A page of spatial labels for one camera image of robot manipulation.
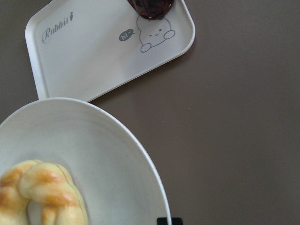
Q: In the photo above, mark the white rabbit tray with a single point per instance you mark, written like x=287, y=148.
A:
x=85, y=48

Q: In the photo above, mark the dark tea bottle on tray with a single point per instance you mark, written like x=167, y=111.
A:
x=152, y=9

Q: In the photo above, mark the white round plate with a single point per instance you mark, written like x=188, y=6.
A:
x=112, y=170

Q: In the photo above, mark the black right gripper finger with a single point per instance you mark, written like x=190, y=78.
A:
x=174, y=221

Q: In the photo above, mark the twisted glazed donut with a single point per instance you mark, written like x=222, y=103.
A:
x=49, y=185

